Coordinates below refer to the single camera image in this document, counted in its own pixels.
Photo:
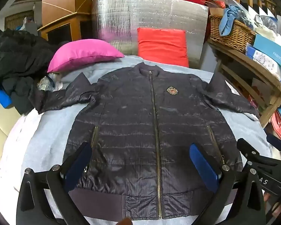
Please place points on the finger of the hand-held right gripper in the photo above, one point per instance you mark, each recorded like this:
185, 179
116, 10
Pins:
274, 141
248, 148

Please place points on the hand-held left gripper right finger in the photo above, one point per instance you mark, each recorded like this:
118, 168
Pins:
202, 166

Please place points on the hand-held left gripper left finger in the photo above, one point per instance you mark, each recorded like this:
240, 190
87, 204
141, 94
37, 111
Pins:
78, 166

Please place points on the dark quilted puffer jacket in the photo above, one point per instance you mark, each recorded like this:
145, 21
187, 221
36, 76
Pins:
131, 133

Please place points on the clear plastic bag with clothes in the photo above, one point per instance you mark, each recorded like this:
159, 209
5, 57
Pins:
269, 25

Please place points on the grey blanket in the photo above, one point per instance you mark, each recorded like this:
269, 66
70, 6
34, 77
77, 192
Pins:
49, 133

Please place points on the white bed sheet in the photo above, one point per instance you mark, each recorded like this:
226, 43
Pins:
21, 140

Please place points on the wooden shelf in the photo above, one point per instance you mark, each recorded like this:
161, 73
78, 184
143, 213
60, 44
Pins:
260, 68

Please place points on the white printed box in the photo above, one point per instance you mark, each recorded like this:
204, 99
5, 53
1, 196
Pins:
267, 63

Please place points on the cream padded furniture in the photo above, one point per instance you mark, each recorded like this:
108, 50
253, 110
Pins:
2, 126

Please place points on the crumpled clear plastic bag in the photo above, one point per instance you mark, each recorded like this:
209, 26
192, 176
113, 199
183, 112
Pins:
45, 82

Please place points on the blue cardboard box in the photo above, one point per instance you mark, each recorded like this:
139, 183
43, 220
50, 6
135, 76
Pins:
271, 49

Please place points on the bright blue garment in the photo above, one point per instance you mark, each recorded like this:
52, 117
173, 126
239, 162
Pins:
2, 97

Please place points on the pink pillow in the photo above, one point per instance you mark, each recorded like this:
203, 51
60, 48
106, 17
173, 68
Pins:
84, 54

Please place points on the wicker basket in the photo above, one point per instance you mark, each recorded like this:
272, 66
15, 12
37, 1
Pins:
234, 36

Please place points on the red-orange pillow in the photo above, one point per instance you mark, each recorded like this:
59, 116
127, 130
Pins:
162, 45

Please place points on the pile of black jackets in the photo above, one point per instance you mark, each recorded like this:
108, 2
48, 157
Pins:
18, 51

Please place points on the light blue cloth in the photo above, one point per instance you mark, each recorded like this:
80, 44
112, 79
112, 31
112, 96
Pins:
227, 21

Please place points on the silver foil insulation mat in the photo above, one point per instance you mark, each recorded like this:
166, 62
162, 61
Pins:
121, 16

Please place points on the brown slatted shutter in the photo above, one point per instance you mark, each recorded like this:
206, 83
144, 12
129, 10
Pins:
16, 20

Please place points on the wooden cabinet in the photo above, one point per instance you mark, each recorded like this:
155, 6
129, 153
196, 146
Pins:
58, 2

